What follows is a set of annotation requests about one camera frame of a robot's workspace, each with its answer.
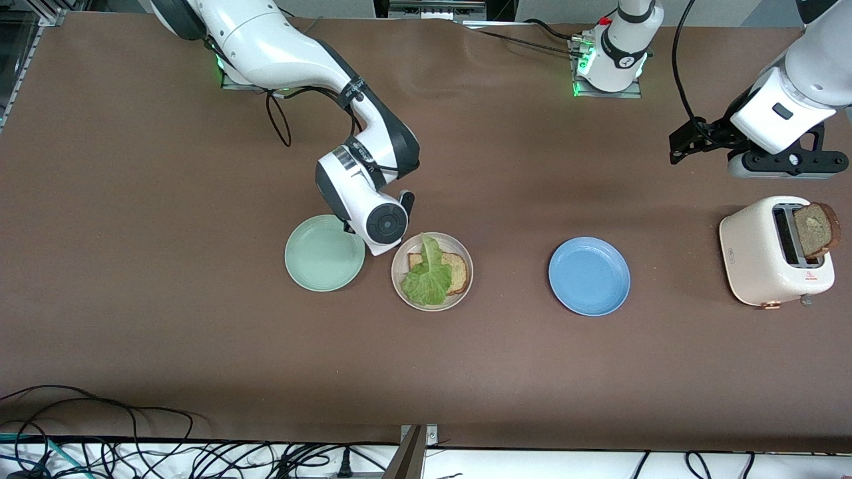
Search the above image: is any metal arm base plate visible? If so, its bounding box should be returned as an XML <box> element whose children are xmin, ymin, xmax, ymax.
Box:
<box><xmin>569</xmin><ymin>37</ymin><xmax>643</xmax><ymax>99</ymax></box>
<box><xmin>221</xmin><ymin>70</ymin><xmax>294</xmax><ymax>94</ymax></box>

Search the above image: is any teal cable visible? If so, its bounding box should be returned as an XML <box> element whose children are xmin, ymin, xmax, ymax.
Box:
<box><xmin>0</xmin><ymin>432</ymin><xmax>91</xmax><ymax>479</ymax></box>

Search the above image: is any grey metal camera bracket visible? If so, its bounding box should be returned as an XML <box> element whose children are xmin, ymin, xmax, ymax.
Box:
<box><xmin>383</xmin><ymin>424</ymin><xmax>440</xmax><ymax>479</ymax></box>

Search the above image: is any brown bread slice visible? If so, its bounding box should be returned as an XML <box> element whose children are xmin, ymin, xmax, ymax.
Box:
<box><xmin>407</xmin><ymin>251</ymin><xmax>469</xmax><ymax>297</ymax></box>
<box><xmin>794</xmin><ymin>202</ymin><xmax>841</xmax><ymax>259</ymax></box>

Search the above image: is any blue plate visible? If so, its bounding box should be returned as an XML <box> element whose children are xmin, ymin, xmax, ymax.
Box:
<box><xmin>548</xmin><ymin>237</ymin><xmax>631</xmax><ymax>317</ymax></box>

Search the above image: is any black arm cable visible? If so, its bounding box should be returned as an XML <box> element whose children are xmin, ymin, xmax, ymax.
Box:
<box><xmin>266</xmin><ymin>86</ymin><xmax>363</xmax><ymax>148</ymax></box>
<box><xmin>671</xmin><ymin>0</ymin><xmax>726</xmax><ymax>140</ymax></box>

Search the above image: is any cream white toaster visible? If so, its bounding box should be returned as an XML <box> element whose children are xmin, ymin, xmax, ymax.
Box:
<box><xmin>719</xmin><ymin>196</ymin><xmax>835</xmax><ymax>308</ymax></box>

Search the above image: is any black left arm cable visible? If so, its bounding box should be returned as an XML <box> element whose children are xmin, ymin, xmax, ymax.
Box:
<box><xmin>671</xmin><ymin>0</ymin><xmax>726</xmax><ymax>140</ymax></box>

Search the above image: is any mint green plate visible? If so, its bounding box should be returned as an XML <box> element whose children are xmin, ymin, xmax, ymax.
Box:
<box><xmin>284</xmin><ymin>214</ymin><xmax>366</xmax><ymax>292</ymax></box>

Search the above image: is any dark glass panel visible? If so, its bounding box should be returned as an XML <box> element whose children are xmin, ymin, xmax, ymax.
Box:
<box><xmin>0</xmin><ymin>27</ymin><xmax>41</xmax><ymax>120</ymax></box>

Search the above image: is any aluminium frame profile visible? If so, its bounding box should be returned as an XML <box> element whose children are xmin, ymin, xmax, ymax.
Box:
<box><xmin>0</xmin><ymin>7</ymin><xmax>67</xmax><ymax>134</ymax></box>

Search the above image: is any dark equipment box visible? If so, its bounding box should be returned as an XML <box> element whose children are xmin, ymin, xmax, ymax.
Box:
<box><xmin>373</xmin><ymin>0</ymin><xmax>517</xmax><ymax>24</ymax></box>

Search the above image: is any beige plate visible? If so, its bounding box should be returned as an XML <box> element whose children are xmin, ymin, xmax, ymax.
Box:
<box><xmin>391</xmin><ymin>232</ymin><xmax>474</xmax><ymax>312</ymax></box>

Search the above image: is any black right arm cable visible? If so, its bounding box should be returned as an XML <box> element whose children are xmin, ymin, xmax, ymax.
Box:
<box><xmin>266</xmin><ymin>86</ymin><xmax>363</xmax><ymax>148</ymax></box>

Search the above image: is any green lettuce leaf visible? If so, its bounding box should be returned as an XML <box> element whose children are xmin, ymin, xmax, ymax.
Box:
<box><xmin>400</xmin><ymin>232</ymin><xmax>453</xmax><ymax>307</ymax></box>

